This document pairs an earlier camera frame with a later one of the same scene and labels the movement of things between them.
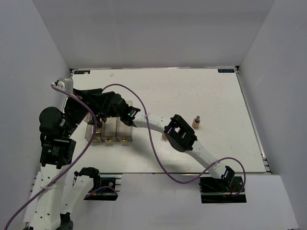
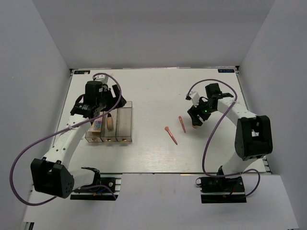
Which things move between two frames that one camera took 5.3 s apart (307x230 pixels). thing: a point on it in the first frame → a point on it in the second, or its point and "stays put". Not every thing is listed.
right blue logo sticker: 226,70 stays put
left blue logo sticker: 82,72 stays put
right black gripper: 100,115 → 194,111
